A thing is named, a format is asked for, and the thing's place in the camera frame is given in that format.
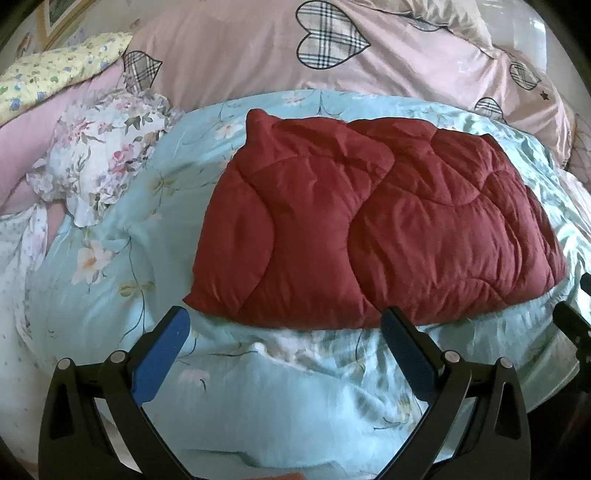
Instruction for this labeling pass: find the framed wall picture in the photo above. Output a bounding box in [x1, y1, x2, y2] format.
[23, 0, 100, 42]

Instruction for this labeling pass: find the beige pillow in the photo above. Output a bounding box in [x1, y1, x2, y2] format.
[402, 0, 497, 49]

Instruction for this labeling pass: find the red quilted coat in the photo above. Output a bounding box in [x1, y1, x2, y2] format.
[183, 108, 568, 330]

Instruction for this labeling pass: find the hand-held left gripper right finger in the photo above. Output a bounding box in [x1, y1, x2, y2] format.
[379, 306, 533, 480]

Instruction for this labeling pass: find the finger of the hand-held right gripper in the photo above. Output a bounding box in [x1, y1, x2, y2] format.
[553, 300, 591, 370]

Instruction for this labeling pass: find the light blue floral bedsheet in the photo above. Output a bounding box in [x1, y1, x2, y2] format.
[21, 89, 591, 480]

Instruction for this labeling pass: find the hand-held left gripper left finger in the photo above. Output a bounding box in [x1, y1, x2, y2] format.
[38, 305, 192, 480]

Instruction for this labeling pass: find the white floral ruffled pillow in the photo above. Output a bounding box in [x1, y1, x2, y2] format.
[25, 88, 185, 229]

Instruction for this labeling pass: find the pink checked cloth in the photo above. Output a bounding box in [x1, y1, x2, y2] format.
[571, 113, 591, 190]

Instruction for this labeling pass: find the pink duvet with plaid hearts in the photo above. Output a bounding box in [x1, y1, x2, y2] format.
[121, 0, 578, 169]

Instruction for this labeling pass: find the yellow floral pillow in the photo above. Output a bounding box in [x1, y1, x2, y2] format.
[0, 32, 134, 125]

